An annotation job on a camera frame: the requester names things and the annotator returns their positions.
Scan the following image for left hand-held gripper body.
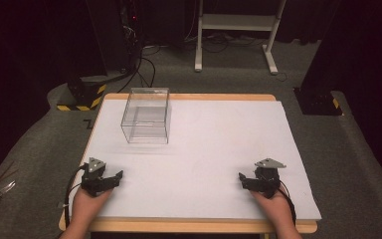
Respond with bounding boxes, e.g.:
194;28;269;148
80;156;111;197

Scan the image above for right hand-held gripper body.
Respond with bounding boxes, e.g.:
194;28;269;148
252;157;287;199

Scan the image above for person's left hand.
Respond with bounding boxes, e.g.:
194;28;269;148
70;186;114;231

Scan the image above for person's right hand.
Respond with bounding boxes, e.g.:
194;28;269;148
250;188;295;232

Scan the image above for white table mat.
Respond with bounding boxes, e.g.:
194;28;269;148
68;99;323;221

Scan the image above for clear plastic box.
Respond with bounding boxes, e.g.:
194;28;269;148
119;87;173;145

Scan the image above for wooden table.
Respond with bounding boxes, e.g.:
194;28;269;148
58;93;319;235

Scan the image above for black stand base striped edge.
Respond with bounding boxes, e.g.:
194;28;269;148
56;74;108;113

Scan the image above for dark equipment rack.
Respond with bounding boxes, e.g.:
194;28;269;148
85;0;144;74

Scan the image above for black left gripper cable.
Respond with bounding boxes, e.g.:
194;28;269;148
64;162;90;230

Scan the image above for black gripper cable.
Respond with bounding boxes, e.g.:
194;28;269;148
64;162;90;230
278;180;297;227

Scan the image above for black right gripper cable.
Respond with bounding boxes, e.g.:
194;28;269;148
278;180;297;227

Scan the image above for black floor cables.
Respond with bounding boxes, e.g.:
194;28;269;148
116;44;162;95

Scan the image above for white metal stand frame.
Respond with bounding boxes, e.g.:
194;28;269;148
194;0;288;76

